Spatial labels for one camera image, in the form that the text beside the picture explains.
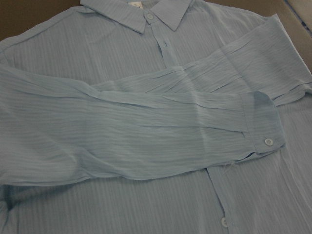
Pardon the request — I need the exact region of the light blue button shirt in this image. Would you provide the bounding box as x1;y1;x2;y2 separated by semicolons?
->
0;0;312;234

